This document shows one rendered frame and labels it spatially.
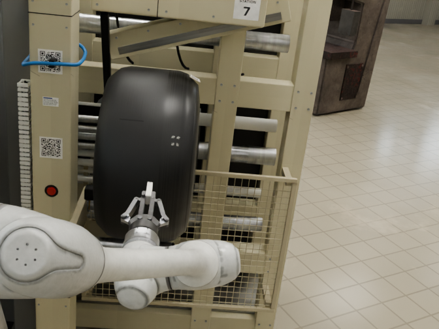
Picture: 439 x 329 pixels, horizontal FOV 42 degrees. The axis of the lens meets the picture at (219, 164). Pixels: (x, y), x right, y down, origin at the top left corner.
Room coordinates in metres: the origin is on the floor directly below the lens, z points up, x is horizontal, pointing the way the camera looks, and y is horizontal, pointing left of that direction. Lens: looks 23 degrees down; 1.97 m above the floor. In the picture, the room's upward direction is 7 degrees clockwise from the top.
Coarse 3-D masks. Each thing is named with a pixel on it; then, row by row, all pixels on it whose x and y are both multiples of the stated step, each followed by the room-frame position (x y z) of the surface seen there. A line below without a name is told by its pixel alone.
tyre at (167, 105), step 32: (128, 96) 1.68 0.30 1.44; (160, 96) 1.70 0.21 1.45; (192, 96) 1.75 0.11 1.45; (128, 128) 1.60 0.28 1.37; (160, 128) 1.61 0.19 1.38; (192, 128) 1.66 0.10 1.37; (96, 160) 1.58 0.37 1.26; (128, 160) 1.56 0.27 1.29; (160, 160) 1.57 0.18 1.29; (192, 160) 1.61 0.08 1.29; (96, 192) 1.57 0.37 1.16; (128, 192) 1.54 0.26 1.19; (160, 192) 1.55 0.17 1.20; (192, 192) 1.64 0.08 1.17
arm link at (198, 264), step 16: (192, 240) 1.14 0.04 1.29; (208, 240) 1.13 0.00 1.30; (112, 256) 0.84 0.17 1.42; (128, 256) 0.88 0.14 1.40; (144, 256) 0.91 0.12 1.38; (160, 256) 0.93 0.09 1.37; (176, 256) 0.96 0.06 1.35; (192, 256) 1.00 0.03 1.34; (208, 256) 1.07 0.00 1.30; (224, 256) 1.10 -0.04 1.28; (112, 272) 0.83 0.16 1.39; (128, 272) 0.86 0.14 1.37; (144, 272) 0.89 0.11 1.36; (160, 272) 0.92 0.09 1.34; (176, 272) 0.95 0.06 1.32; (192, 272) 0.99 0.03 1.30; (208, 272) 1.05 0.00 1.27; (224, 272) 1.08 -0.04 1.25; (176, 288) 1.09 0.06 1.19; (192, 288) 1.06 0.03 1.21; (208, 288) 1.08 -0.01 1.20
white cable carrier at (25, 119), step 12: (24, 84) 1.74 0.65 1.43; (24, 96) 1.74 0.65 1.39; (24, 108) 1.74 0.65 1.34; (24, 120) 1.78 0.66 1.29; (24, 132) 1.74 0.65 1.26; (24, 144) 1.74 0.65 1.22; (24, 156) 1.75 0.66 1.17; (24, 168) 1.74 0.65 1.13; (24, 180) 1.74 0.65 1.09; (24, 192) 1.74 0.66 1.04; (24, 204) 1.74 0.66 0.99
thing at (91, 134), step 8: (80, 104) 2.27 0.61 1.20; (80, 112) 2.26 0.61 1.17; (88, 112) 2.27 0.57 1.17; (96, 112) 2.27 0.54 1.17; (80, 120) 2.14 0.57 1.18; (88, 120) 2.14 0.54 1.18; (96, 120) 2.14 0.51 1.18; (80, 128) 2.13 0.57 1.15; (88, 128) 2.13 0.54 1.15; (96, 128) 2.14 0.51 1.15; (80, 136) 2.14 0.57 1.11; (88, 136) 2.14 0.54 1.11; (80, 144) 2.13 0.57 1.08; (88, 144) 2.14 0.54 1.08; (80, 152) 2.14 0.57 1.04; (88, 152) 2.14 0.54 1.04; (80, 160) 2.14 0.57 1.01; (88, 160) 2.14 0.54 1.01; (80, 168) 2.14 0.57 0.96; (88, 168) 2.15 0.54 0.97; (80, 176) 2.14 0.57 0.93; (88, 176) 2.14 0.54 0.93
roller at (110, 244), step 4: (96, 236) 1.70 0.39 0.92; (100, 240) 1.68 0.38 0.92; (104, 240) 1.68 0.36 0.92; (108, 240) 1.69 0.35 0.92; (112, 240) 1.69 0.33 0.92; (116, 240) 1.69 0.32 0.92; (120, 240) 1.69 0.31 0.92; (104, 244) 1.67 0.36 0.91; (108, 244) 1.68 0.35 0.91; (112, 244) 1.68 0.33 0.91; (116, 244) 1.68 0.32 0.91; (120, 244) 1.68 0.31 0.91; (160, 244) 1.70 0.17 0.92; (164, 244) 1.70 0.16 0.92; (168, 244) 1.70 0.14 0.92; (172, 244) 1.71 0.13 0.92
